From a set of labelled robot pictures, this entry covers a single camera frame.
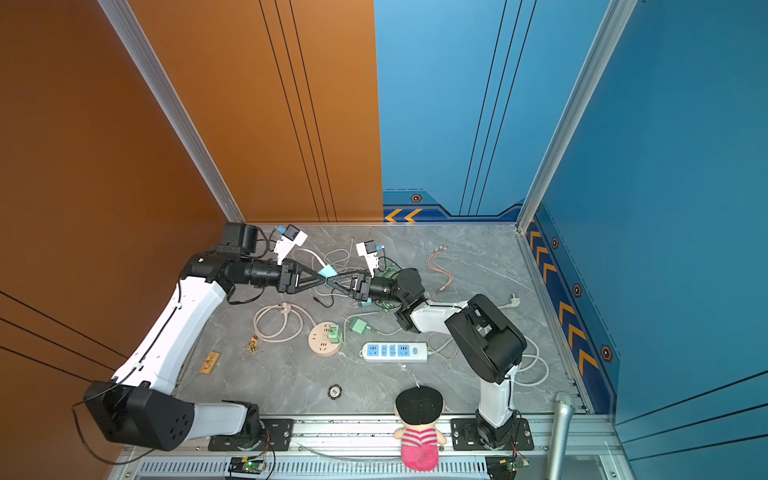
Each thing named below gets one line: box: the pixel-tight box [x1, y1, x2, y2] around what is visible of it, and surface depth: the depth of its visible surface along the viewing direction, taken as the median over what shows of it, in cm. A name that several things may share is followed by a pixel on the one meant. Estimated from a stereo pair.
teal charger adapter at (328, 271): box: [317, 264, 338, 279], surface depth 71 cm
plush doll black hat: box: [395, 386, 443, 425], surface depth 72 cm
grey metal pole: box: [547, 391, 575, 480], surface depth 73 cm
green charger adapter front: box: [352, 318, 367, 333], surface depth 92 cm
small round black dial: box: [327, 384, 343, 400], surface depth 82 cm
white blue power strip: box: [359, 342, 430, 363], surface depth 86 cm
